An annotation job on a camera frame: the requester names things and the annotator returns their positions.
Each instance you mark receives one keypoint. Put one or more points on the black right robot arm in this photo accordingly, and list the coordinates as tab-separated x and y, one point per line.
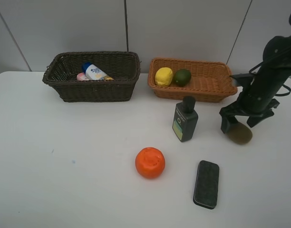
260	86

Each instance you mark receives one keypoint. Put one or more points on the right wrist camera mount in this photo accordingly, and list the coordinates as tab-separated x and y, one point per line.
242	80

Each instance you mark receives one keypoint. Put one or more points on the orange wicker basket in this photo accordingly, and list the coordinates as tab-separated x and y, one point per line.
211	81

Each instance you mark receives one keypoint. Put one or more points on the brown kiwi fruit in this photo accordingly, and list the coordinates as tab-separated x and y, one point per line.
239	134

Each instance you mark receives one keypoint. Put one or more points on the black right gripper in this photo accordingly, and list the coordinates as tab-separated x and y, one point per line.
229	112

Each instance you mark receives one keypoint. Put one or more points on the pink white-capped bottle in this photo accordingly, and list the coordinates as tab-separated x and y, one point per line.
82	77

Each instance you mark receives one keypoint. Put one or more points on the dark green black-capped bottle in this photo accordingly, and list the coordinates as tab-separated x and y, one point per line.
185	119

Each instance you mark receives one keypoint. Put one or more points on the green lime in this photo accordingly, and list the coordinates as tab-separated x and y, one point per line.
182	77

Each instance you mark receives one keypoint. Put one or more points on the orange fruit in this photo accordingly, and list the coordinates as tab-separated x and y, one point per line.
150	163

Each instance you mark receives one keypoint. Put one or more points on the white blue-capped shampoo bottle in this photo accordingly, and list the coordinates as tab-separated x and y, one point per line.
92	72

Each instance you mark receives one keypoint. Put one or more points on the dark brown wicker basket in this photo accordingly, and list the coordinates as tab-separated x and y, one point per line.
123	67

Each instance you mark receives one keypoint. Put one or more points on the yellow lemon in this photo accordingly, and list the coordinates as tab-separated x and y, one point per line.
164	76

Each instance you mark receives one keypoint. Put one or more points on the black whiteboard eraser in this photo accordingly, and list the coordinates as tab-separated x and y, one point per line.
206	185

